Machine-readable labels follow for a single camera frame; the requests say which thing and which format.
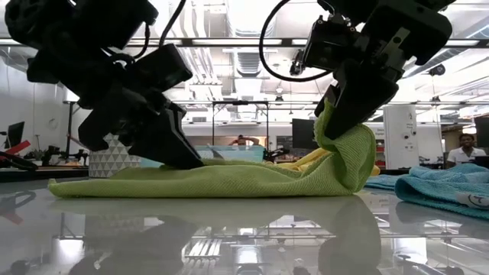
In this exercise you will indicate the black monitor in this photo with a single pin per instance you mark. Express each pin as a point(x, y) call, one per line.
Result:
point(15, 133)
point(303, 133)

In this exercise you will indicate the person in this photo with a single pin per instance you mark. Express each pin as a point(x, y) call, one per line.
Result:
point(465, 151)
point(241, 140)

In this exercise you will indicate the teal microfiber towel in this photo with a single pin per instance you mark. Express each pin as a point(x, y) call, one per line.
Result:
point(428, 198)

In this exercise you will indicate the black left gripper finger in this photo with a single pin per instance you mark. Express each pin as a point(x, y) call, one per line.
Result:
point(183, 130)
point(160, 149)

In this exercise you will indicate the lime green microfiber towel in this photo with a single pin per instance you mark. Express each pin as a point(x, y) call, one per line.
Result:
point(229, 181)

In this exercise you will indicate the red bar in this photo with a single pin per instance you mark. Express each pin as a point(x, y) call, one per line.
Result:
point(17, 148)

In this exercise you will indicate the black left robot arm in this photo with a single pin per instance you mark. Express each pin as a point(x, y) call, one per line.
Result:
point(57, 23)

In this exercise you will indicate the black ceiling spotlight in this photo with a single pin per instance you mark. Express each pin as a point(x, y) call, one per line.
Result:
point(437, 70)

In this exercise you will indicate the white pillar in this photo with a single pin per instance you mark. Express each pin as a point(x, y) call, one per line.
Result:
point(401, 133)

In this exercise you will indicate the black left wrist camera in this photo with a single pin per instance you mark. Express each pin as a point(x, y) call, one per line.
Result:
point(160, 66)

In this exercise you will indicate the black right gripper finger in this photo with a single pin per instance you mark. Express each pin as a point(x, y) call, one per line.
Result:
point(329, 93)
point(359, 99)

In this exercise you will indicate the succulent in triangle-pattern pot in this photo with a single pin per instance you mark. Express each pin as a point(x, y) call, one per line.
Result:
point(107, 164)

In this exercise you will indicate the teal plastic tray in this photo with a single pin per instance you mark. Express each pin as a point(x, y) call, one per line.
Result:
point(244, 153)

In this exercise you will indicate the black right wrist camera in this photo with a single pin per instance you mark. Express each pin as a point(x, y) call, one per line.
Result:
point(328, 46)

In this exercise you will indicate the yellow microfiber towel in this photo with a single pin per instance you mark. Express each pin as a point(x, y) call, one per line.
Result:
point(302, 160)

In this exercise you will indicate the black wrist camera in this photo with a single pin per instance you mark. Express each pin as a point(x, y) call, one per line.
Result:
point(160, 66)
point(328, 46)

